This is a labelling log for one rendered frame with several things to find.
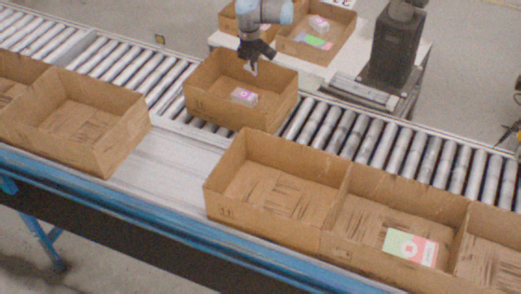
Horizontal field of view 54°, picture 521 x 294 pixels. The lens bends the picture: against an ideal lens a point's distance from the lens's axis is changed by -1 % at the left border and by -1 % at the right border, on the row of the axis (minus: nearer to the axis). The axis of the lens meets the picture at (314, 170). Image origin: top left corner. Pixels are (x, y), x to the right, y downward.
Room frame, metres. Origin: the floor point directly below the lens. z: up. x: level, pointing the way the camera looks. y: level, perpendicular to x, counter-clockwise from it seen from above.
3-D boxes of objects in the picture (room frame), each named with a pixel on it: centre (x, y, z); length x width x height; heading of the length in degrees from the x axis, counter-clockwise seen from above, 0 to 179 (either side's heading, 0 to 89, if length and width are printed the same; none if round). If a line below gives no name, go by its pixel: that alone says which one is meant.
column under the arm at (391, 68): (1.94, -0.32, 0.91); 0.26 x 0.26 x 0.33; 67
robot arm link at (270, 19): (1.75, 0.20, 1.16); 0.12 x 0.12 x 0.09; 2
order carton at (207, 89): (1.63, 0.33, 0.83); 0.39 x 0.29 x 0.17; 69
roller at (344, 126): (1.44, -0.07, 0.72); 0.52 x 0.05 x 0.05; 162
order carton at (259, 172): (1.02, 0.11, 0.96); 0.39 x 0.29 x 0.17; 72
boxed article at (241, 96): (1.66, 0.33, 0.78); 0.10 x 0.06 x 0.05; 69
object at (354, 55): (2.18, 0.01, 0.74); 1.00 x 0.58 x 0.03; 67
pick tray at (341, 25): (2.18, 0.04, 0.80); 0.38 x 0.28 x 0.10; 159
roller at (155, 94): (1.70, 0.74, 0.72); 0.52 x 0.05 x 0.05; 162
